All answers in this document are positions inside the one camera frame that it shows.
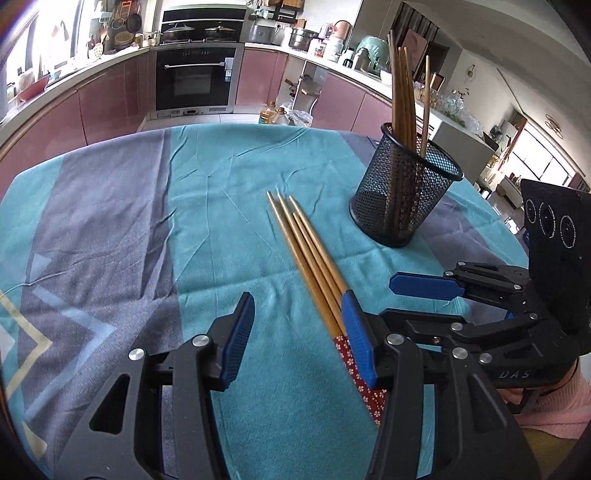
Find pink bowl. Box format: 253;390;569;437
17;74;51;100

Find bunch of bamboo chopsticks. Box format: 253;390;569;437
387;30;432;232

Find person's right forearm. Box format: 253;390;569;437
505;357;591;441

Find steel stock pot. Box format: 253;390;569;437
288;27;319;51

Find green kitchen appliance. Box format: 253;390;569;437
355;36;393;75

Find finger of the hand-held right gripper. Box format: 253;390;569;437
389;261;530;302
379;308;555;365

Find kitchen window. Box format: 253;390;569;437
0;0;84;84

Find framed wall picture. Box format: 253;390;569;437
402;28;430;79

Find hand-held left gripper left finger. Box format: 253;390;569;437
55;292;256;480

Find plastic bags with greens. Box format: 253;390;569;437
434;90;485;134

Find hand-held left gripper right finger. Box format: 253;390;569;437
341;290;541;480

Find pink base cabinet run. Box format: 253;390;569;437
235;46;393;134
0;48;155;185

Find black wall rack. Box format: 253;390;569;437
268;0;305;21

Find black wok with lid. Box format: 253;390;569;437
163;24;197;43
204;24;238;42

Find black range hood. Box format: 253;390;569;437
161;6;247;28

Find silver rice cooker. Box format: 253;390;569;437
249;22;278;44

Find clear egg box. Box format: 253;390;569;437
416;74;446;102

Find teal and grey tablecloth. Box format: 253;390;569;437
0;122;532;480

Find built-in black oven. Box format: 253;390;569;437
154;46;238;112

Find black mesh holder cup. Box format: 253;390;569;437
349;122;465;247

